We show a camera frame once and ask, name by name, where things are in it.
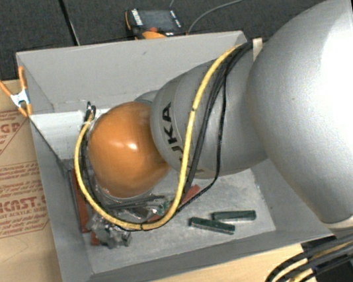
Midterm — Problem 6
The brown cardboard board, red print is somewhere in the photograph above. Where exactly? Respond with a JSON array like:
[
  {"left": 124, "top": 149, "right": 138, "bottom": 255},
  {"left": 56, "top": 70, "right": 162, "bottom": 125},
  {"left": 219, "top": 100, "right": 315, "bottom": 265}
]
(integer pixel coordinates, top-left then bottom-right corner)
[{"left": 0, "top": 73, "right": 65, "bottom": 282}]

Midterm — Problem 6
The grey metal bin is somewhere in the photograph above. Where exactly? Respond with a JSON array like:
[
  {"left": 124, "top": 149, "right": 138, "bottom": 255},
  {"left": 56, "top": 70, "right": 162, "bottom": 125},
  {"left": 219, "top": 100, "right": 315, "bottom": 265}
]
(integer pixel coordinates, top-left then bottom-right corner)
[{"left": 15, "top": 5, "right": 338, "bottom": 282}]

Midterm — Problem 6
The red-brown flat block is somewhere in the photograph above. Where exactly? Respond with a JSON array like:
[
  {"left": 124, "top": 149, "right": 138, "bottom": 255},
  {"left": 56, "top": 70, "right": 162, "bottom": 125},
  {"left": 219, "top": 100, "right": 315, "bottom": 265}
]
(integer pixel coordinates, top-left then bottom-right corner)
[
  {"left": 88, "top": 229, "right": 104, "bottom": 248},
  {"left": 70, "top": 166, "right": 95, "bottom": 234}
]

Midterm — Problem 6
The dark green flat block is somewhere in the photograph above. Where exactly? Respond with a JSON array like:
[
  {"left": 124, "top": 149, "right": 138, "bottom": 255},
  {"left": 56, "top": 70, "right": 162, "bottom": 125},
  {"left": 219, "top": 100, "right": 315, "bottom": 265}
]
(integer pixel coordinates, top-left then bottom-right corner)
[
  {"left": 187, "top": 210, "right": 238, "bottom": 243},
  {"left": 211, "top": 205, "right": 258, "bottom": 228}
]

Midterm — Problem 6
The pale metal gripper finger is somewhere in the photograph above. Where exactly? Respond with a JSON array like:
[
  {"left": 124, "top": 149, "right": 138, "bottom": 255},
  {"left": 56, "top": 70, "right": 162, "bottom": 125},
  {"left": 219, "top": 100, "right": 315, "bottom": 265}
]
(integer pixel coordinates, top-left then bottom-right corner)
[
  {"left": 109, "top": 221, "right": 135, "bottom": 250},
  {"left": 89, "top": 214, "right": 115, "bottom": 249}
]

